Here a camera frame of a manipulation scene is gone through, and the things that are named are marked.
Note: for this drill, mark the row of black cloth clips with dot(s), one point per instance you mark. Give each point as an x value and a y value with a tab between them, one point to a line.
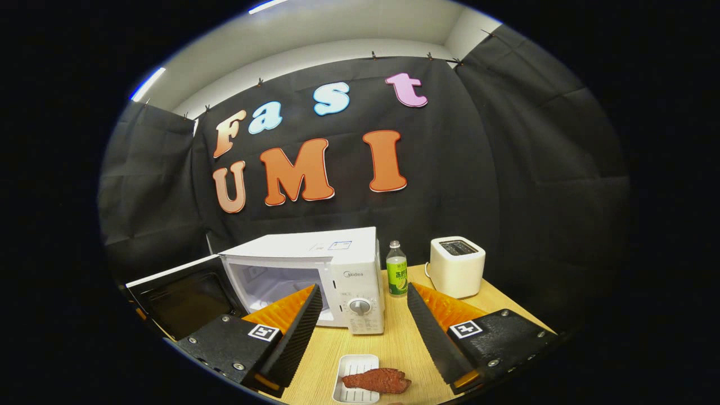
373	55

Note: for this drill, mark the narrow ceiling light strip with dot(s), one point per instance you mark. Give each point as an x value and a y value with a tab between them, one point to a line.
148	84

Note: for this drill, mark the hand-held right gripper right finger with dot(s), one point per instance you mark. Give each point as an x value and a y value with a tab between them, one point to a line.
433	343

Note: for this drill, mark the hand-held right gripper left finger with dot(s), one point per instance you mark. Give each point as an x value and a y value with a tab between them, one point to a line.
298	343

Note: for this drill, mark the brown roasted meat piece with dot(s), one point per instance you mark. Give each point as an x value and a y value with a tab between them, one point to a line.
377	381

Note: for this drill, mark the black backdrop cloth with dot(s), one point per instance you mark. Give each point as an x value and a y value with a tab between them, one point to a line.
478	197

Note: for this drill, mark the white microwave oven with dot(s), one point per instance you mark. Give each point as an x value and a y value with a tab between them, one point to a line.
304	244

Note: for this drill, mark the wide ceiling light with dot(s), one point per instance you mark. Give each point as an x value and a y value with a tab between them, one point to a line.
267	6

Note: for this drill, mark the green label drink bottle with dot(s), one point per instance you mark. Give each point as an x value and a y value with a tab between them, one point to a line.
396	278

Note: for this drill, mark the white ribbed food tray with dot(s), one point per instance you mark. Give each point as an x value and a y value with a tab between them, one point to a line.
351	365

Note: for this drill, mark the white toaster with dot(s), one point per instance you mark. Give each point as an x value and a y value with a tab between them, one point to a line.
457	273

